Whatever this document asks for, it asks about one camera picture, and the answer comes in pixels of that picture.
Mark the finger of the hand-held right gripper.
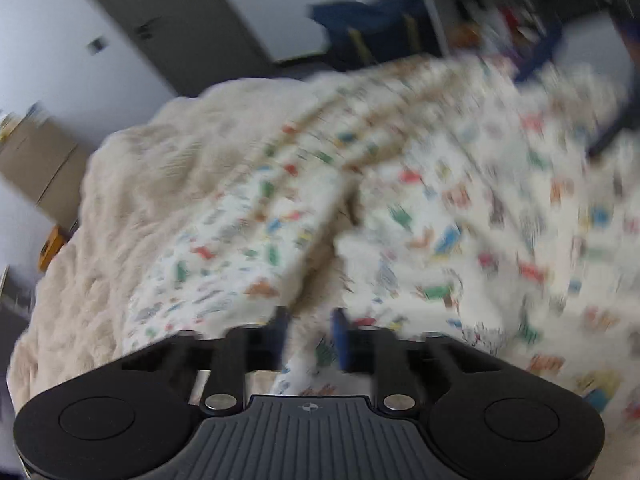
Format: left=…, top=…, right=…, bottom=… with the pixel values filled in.
left=512, top=15, right=568, bottom=83
left=586, top=15, right=640, bottom=158

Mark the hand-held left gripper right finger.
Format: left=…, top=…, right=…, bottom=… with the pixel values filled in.
left=330, top=308, right=501, bottom=417

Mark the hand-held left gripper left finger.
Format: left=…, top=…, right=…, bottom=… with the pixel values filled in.
left=122, top=305, right=290, bottom=416

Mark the dog print fitted sheet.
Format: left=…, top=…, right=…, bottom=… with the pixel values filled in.
left=125, top=55, right=640, bottom=431

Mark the blue bag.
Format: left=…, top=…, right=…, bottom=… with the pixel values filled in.
left=307, top=0, right=426, bottom=71

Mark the cream fluffy blanket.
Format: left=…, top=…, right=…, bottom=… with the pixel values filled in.
left=10, top=72, right=361, bottom=411

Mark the orange box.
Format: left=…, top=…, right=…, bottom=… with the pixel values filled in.
left=39, top=225, right=68, bottom=271

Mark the beige small fridge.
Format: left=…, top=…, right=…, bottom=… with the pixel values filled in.
left=0, top=115, right=93, bottom=231

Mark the grey door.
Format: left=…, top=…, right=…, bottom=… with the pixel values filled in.
left=65, top=0, right=281, bottom=98

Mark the black door handle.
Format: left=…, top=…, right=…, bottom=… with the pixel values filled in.
left=135, top=17, right=161, bottom=41

